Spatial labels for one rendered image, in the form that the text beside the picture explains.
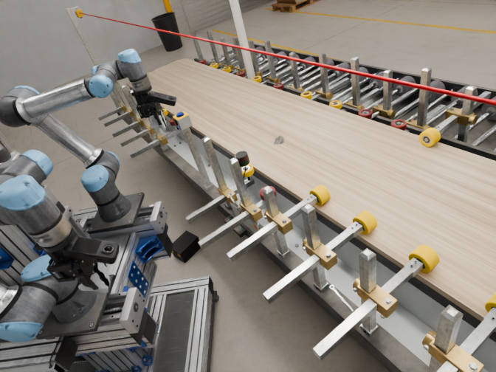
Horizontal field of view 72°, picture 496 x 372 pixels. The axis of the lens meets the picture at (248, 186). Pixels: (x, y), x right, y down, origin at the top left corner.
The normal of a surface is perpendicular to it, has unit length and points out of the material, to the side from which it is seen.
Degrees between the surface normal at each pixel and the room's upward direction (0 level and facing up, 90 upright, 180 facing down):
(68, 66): 90
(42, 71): 90
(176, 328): 0
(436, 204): 0
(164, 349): 0
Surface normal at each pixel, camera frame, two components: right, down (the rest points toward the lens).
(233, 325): -0.23, -0.76
